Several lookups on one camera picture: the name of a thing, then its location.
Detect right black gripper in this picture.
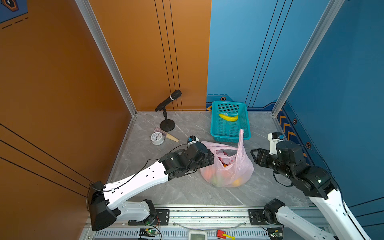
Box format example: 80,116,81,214
248,147,294,180

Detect pink plastic bag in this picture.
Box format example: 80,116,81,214
200,129,254,188

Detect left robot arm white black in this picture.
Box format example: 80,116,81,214
87,142,214,232

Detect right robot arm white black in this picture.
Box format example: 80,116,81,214
251,139,370,240

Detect teal plastic basket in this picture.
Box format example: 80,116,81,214
211,101,252,143

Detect yellow banana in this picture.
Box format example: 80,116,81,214
219,114,239,122

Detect black microphone on stand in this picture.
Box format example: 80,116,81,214
154,89,183,132

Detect white round alarm clock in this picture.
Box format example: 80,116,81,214
151,132,165,146

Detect white display device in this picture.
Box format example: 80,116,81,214
188,230,208,240

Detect red yellow button box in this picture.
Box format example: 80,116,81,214
217,230,235,240

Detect green circuit board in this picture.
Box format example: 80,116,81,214
138,228,160,240

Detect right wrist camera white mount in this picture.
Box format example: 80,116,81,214
268,132,285,155

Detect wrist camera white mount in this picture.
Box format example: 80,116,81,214
268,132,285,155
187,136,200,146

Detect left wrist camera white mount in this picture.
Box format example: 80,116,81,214
187,136,200,146

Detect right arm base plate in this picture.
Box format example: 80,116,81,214
248,209,269,226

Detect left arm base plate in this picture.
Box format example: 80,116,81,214
128,209,170,227

